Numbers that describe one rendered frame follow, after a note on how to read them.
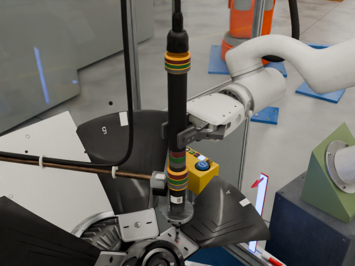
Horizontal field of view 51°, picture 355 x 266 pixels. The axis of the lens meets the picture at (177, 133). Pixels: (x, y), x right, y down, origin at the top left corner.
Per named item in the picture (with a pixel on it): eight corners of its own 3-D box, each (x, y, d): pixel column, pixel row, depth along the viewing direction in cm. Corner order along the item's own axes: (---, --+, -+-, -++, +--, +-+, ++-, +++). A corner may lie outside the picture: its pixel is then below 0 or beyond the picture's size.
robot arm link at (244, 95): (253, 125, 80) (244, 131, 78) (222, 111, 85) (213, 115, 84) (258, 91, 76) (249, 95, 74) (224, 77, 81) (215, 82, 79)
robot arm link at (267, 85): (244, 75, 77) (259, 116, 78) (280, 58, 84) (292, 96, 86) (217, 83, 83) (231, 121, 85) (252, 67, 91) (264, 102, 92)
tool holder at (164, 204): (149, 220, 79) (147, 186, 74) (157, 198, 85) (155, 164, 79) (190, 227, 78) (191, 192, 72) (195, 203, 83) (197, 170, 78)
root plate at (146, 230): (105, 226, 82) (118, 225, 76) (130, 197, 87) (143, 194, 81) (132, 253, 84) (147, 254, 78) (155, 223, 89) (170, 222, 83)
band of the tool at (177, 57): (162, 74, 61) (161, 57, 60) (168, 64, 65) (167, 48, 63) (187, 76, 60) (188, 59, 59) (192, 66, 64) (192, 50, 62)
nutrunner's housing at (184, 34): (167, 225, 81) (162, 15, 56) (170, 212, 84) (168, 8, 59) (184, 228, 80) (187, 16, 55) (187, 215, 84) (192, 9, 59)
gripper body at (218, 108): (249, 128, 78) (214, 149, 72) (213, 111, 84) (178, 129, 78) (253, 96, 74) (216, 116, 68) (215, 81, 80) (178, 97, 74)
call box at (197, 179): (168, 178, 139) (167, 156, 133) (187, 167, 145) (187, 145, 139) (198, 200, 129) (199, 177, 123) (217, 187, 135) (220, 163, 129)
